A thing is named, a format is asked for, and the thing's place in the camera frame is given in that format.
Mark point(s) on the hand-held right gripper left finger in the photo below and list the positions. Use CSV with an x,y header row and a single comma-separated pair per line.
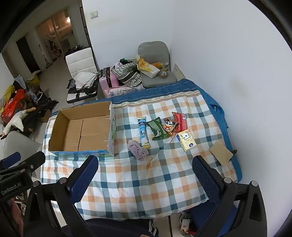
x,y
83,180

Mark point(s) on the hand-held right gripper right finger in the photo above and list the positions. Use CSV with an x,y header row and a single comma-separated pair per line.
x,y
206,180

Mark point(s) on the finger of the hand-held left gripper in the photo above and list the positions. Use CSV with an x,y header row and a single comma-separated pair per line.
x,y
11,158
34,160

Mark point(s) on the light grey seat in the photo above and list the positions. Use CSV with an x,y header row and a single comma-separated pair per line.
x,y
18,143

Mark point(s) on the brown cardboard piece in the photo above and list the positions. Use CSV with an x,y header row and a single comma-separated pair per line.
x,y
220,151

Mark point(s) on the white goose plush toy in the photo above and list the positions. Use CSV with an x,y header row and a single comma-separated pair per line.
x,y
17,120

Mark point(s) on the yellow tissue pack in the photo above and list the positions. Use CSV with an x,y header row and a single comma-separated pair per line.
x,y
186,140

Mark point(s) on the open cardboard box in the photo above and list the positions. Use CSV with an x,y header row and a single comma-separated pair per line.
x,y
91,130

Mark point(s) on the black folded stand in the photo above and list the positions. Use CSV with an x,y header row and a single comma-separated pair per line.
x,y
43,106

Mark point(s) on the red plastic bag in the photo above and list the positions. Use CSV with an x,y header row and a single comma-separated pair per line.
x,y
13,102

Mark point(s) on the mauve fuzzy cloth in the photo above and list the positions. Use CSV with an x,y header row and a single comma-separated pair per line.
x,y
136,150

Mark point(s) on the blue bed sheet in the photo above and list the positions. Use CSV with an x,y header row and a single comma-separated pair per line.
x,y
219,118

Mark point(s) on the red snack packet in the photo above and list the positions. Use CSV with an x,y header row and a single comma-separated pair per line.
x,y
180,122

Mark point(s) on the cartoon printed snack packet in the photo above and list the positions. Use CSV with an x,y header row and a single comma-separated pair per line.
x,y
169,124

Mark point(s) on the green snack packet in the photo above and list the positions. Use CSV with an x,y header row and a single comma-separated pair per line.
x,y
157,130

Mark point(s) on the blue white tube packet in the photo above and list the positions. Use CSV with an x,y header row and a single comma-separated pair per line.
x,y
142,132

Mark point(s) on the yellow cardboard box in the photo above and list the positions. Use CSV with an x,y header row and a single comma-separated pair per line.
x,y
34,79

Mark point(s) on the floral printed pack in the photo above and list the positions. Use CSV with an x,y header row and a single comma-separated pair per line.
x,y
121,91

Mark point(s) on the silver white plastic bag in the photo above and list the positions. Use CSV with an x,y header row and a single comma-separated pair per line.
x,y
85,78

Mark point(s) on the pink suitcase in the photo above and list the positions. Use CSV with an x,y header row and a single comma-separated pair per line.
x,y
107,84

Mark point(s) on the white leather chair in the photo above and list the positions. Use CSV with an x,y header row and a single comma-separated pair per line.
x,y
79,60

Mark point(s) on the black white patterned bag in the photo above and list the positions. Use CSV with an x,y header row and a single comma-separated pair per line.
x,y
127,77

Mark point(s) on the brown tape roll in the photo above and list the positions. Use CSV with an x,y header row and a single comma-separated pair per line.
x,y
163,74

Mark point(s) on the white flat box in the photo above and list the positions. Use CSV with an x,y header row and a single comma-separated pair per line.
x,y
149,72

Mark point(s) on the orange packet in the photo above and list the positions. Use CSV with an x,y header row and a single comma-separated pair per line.
x,y
157,65

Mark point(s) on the yellow plastic bag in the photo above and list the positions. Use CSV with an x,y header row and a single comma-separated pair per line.
x,y
143,63

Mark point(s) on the grey padded chair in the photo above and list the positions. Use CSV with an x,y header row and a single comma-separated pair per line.
x,y
152,49

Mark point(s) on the white wall switch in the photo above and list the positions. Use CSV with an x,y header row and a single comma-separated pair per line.
x,y
93,14

